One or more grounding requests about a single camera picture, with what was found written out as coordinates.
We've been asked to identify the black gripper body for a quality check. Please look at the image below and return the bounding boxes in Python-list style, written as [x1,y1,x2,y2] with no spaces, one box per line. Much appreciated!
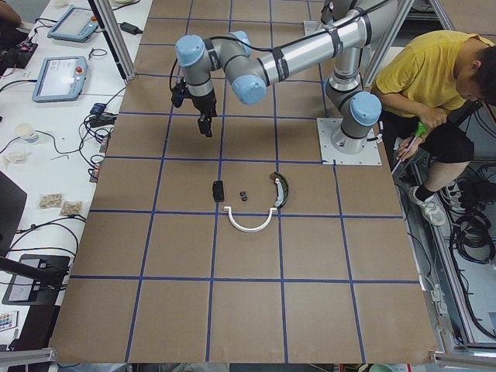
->
[172,77,217,116]

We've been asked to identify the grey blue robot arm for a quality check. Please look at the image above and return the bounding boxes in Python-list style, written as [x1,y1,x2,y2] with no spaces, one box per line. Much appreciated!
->
[170,1,398,155]

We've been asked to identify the black rectangular plastic part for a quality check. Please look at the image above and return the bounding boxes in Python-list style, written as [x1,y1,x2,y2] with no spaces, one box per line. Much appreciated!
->
[212,180,225,202]

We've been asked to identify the curved brake shoe part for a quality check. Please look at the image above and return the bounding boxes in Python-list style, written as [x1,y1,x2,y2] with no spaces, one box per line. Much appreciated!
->
[270,171,290,211]

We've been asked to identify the white curved plastic arc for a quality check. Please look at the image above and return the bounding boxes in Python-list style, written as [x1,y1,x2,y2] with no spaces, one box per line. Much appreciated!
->
[223,205,277,233]

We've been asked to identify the black power adapter brick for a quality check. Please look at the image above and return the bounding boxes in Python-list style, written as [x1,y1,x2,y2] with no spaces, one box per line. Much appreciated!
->
[119,22,143,35]

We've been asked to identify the blue teach pendant tablet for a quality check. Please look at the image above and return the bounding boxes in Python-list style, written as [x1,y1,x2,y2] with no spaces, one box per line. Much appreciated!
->
[47,5,98,43]

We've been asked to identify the person in yellow shirt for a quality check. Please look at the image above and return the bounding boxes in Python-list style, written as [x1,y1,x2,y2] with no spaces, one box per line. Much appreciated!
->
[371,30,495,226]

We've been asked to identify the aluminium frame post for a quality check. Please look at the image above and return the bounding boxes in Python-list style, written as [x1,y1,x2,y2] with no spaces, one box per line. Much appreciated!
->
[88,0,136,81]

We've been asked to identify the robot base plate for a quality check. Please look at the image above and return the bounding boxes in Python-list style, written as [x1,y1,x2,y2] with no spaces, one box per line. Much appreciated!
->
[316,118,382,166]

